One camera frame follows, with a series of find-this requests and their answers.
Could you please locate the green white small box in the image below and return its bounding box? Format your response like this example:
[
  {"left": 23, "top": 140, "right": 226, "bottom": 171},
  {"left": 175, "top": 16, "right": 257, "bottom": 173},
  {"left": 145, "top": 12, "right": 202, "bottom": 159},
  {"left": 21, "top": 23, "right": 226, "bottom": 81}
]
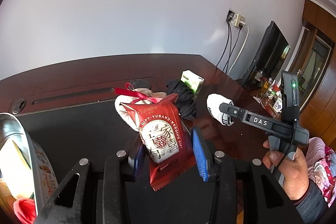
[{"left": 181, "top": 70, "right": 205, "bottom": 99}]

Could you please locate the red wedding gift packet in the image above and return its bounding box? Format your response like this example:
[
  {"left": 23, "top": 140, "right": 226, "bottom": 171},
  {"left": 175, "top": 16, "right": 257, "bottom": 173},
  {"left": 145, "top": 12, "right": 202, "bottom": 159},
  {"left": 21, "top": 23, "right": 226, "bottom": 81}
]
[{"left": 123, "top": 93, "right": 195, "bottom": 191}]

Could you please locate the pink floral bedding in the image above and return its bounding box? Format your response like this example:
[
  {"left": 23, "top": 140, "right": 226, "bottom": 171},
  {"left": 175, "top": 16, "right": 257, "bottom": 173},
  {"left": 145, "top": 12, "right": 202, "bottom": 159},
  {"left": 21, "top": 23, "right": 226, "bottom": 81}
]
[{"left": 306, "top": 137, "right": 335, "bottom": 207}]

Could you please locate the black sock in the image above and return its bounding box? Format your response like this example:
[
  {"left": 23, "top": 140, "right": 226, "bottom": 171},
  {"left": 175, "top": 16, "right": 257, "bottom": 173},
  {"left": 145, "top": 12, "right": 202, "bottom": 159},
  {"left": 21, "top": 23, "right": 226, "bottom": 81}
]
[{"left": 166, "top": 79, "right": 197, "bottom": 121}]

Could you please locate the black monitor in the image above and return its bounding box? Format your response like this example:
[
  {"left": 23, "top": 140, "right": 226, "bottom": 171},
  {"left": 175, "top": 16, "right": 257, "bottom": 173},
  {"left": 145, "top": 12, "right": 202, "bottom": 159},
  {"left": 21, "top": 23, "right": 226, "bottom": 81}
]
[{"left": 240, "top": 20, "right": 290, "bottom": 90}]

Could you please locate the wooden door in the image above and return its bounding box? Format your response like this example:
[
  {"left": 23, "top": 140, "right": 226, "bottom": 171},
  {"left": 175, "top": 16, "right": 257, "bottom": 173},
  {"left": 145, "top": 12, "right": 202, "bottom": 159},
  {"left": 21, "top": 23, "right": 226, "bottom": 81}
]
[{"left": 288, "top": 27, "right": 335, "bottom": 111}]

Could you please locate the black cable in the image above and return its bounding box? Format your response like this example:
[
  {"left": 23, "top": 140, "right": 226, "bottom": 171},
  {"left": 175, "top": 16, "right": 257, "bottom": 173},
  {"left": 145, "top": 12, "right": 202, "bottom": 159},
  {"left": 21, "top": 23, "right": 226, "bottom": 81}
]
[{"left": 215, "top": 20, "right": 233, "bottom": 70}]

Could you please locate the white cable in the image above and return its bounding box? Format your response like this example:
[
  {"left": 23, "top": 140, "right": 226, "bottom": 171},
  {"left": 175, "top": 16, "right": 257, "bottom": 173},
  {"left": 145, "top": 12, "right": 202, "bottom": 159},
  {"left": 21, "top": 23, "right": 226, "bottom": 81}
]
[{"left": 227, "top": 24, "right": 249, "bottom": 76}]

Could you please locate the wall power socket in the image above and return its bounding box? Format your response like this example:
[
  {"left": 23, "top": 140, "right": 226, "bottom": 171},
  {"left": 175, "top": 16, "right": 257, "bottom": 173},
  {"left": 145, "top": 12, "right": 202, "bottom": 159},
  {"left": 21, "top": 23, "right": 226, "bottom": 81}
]
[{"left": 227, "top": 10, "right": 246, "bottom": 28}]

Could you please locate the grey white sock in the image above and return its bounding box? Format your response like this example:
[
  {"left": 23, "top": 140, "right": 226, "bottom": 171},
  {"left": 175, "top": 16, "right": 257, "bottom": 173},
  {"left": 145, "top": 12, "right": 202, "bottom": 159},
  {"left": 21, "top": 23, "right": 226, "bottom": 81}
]
[{"left": 207, "top": 93, "right": 234, "bottom": 126}]

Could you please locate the glass tea bottle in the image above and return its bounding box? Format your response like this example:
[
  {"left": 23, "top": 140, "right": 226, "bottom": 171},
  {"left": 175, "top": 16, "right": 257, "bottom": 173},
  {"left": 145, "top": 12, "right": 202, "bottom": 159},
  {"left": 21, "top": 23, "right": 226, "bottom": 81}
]
[{"left": 261, "top": 77, "right": 274, "bottom": 99}]

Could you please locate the round cookie tin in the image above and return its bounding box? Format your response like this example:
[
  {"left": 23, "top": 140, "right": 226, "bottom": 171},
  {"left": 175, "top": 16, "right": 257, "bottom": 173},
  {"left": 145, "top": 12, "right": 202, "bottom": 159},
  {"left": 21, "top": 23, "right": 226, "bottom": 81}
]
[{"left": 1, "top": 113, "right": 58, "bottom": 223}]

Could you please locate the person right hand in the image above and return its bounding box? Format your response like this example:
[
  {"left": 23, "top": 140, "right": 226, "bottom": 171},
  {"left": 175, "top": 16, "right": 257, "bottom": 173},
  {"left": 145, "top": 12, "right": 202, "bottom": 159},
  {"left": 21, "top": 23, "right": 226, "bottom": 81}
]
[{"left": 262, "top": 147, "right": 309, "bottom": 201}]

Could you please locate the beige sock red ribbon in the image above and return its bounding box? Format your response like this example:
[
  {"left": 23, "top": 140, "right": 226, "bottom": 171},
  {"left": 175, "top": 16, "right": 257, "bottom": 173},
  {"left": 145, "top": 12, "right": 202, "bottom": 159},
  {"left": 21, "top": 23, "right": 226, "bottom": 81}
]
[{"left": 114, "top": 83, "right": 167, "bottom": 132}]

